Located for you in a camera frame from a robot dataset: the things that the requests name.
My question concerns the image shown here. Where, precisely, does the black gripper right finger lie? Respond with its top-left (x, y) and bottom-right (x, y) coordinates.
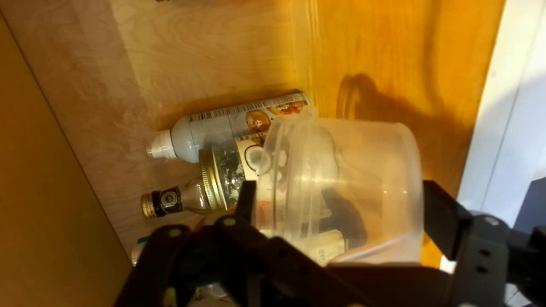
top-left (424, 178), bottom-right (546, 307)

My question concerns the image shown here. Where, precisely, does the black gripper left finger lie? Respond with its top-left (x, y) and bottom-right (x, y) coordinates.
top-left (117, 178), bottom-right (344, 307)

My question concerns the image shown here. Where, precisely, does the clear plastic bowl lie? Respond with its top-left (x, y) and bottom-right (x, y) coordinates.
top-left (255, 115), bottom-right (426, 267)

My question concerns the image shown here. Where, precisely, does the wooden cabinet interior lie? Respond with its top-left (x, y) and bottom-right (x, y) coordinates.
top-left (0, 0), bottom-right (509, 307)

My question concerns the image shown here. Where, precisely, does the coconut oil jar gold lid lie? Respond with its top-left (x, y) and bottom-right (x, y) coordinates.
top-left (199, 132), bottom-right (270, 214)

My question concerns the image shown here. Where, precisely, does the small bottle black gold cap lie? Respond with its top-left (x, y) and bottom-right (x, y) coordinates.
top-left (141, 175), bottom-right (211, 219)

